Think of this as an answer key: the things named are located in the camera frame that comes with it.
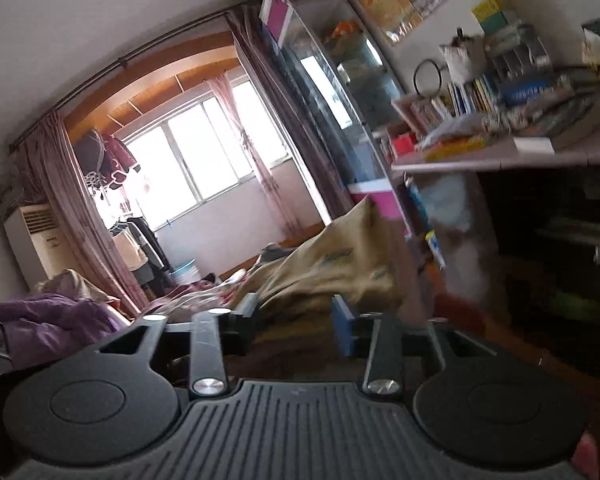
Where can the cluttered desk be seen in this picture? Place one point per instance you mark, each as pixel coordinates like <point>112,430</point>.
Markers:
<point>500,152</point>

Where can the yellow wall poster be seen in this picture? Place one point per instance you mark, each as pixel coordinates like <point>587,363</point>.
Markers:
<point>385,2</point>

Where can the row of books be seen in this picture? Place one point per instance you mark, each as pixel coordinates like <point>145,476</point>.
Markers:
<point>470,97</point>

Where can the blue bucket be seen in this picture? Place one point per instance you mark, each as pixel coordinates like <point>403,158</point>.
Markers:
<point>185,272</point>

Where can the yellow box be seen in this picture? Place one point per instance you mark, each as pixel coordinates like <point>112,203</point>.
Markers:
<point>455,149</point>

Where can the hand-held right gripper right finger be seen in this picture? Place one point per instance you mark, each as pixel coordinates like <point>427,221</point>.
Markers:
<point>342,325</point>

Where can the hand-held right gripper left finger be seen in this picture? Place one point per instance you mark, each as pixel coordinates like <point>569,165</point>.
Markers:
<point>207,345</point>

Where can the white standing air conditioner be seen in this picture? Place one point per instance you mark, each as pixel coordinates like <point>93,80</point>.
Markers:
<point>40,245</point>

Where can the purple duvet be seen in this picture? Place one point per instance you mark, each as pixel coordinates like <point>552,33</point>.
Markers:
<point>55,320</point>

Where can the pink patterned curtain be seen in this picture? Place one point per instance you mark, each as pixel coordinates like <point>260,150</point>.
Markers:
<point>70,200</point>

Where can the sheer pink curtain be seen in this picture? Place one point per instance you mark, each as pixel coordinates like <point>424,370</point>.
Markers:
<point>250,140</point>

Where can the curtain rod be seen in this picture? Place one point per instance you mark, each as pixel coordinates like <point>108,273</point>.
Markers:
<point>130,57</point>

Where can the glass display cabinet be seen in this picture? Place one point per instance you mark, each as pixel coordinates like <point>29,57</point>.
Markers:
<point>340,85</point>

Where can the brown patterned curtain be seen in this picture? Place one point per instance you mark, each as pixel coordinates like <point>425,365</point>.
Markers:
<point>280,125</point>

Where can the yellow printed pajama top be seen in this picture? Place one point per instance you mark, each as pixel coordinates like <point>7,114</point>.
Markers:
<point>340,255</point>

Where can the hanging clothes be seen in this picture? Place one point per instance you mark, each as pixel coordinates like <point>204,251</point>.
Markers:
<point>125,185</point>

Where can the pink floral bedsheet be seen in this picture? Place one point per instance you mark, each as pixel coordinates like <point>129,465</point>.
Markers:
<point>195,297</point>

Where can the window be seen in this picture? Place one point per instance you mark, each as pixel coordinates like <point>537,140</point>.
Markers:
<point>205,150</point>

